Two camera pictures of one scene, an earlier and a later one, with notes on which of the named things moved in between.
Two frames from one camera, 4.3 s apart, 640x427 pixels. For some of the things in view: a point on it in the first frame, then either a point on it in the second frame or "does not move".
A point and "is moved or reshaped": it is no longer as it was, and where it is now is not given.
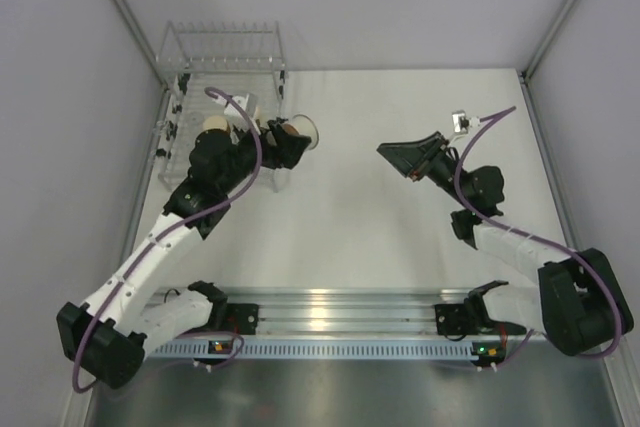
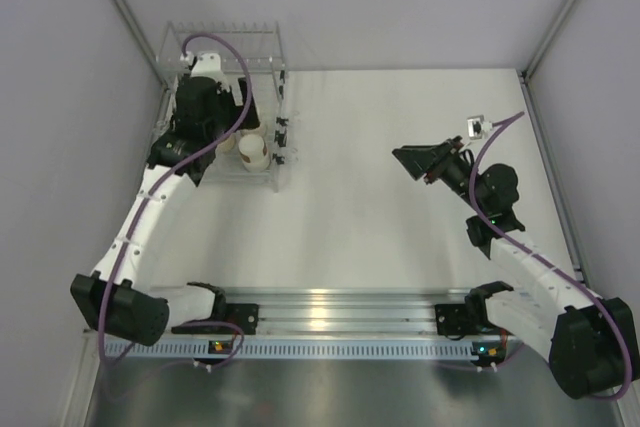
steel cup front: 303,125 is moved or reshaped
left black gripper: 288,146 to 226,96
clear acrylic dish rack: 220,76 does not move
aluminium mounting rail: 371,312 does not move
